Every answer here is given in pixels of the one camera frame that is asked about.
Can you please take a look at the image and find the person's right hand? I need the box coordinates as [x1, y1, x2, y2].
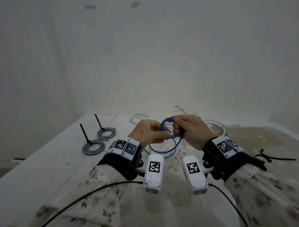
[172, 114, 219, 151]

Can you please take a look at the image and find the person's left hand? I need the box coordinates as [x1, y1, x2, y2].
[127, 119, 171, 149]

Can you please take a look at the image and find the thin clear cable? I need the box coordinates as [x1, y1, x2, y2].
[130, 106, 187, 124]

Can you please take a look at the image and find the blue wire coil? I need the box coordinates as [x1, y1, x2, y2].
[144, 117, 185, 160]

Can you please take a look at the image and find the clear blue-striped cable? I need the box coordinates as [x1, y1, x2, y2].
[97, 127, 116, 140]
[82, 139, 106, 156]

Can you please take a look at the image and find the bundle of black cable ties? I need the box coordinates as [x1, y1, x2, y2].
[254, 149, 297, 164]

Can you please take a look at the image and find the person's left forearm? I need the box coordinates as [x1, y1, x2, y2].
[35, 161, 145, 227]

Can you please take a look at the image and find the person's right forearm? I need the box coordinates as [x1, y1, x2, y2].
[224, 163, 299, 227]

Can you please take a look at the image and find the black left wristband with markers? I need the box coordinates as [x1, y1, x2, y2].
[97, 136, 143, 181]

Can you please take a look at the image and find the black wristband with markers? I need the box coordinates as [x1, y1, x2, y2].
[202, 136, 267, 182]
[97, 136, 143, 181]

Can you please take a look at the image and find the black right wristband with markers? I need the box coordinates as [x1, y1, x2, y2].
[202, 136, 267, 182]

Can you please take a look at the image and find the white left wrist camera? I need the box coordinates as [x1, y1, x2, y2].
[143, 154, 164, 194]

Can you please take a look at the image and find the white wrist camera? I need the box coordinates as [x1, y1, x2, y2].
[182, 155, 214, 195]
[143, 154, 164, 194]

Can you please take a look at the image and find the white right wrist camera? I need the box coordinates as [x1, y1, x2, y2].
[182, 155, 214, 195]

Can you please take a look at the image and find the black left camera lead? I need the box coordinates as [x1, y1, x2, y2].
[41, 181, 143, 227]

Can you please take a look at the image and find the black camera lead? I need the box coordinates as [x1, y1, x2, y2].
[41, 181, 143, 227]
[208, 183, 248, 227]

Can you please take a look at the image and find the black right camera lead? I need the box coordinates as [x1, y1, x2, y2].
[208, 183, 248, 227]

